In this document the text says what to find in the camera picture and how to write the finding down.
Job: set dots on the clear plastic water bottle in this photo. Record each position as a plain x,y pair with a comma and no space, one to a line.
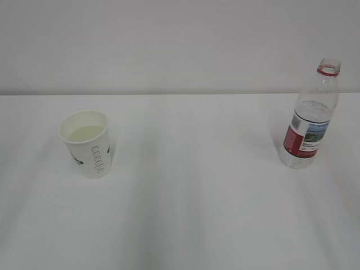
313,111

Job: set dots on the white paper cup green logo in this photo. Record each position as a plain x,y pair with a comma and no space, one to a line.
86,136

